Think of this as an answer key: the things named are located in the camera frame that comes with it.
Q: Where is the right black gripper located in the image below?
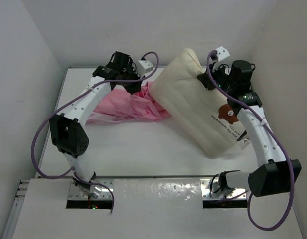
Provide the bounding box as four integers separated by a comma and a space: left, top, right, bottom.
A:
197, 61, 234, 94

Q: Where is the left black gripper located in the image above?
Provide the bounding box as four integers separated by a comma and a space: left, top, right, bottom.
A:
120, 66, 145, 95

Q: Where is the pink pillowcase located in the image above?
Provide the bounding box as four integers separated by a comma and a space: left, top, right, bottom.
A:
87, 82, 170, 125

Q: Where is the cream pillow with bear print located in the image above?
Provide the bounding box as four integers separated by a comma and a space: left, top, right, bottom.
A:
149, 48, 249, 158

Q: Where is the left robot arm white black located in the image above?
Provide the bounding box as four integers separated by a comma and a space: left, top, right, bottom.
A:
49, 51, 154, 183

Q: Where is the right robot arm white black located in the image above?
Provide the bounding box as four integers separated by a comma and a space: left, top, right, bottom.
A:
197, 60, 302, 197

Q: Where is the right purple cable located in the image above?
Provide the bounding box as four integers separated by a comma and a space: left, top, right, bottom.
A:
206, 49, 294, 231

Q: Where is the purple cable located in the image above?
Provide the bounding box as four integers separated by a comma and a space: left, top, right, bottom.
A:
206, 49, 294, 231
30, 51, 160, 215

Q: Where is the aluminium table frame rail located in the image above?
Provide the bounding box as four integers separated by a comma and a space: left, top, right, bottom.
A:
237, 66, 253, 84

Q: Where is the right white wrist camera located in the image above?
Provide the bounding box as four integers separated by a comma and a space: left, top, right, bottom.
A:
210, 46, 230, 62

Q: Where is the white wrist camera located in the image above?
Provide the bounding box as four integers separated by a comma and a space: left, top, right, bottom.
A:
136, 60, 154, 77
210, 46, 230, 62

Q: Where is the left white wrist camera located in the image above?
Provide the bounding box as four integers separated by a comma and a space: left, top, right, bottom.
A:
136, 60, 154, 77

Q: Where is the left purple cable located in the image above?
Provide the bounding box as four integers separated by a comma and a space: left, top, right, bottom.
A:
30, 51, 160, 215

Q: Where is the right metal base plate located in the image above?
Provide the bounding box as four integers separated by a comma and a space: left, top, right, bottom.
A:
200, 178, 247, 201

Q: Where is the metal base plate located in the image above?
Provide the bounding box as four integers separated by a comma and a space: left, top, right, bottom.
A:
200, 178, 247, 201
68, 181, 113, 201

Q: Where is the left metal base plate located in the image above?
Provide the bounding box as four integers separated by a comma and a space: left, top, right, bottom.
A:
68, 181, 113, 201

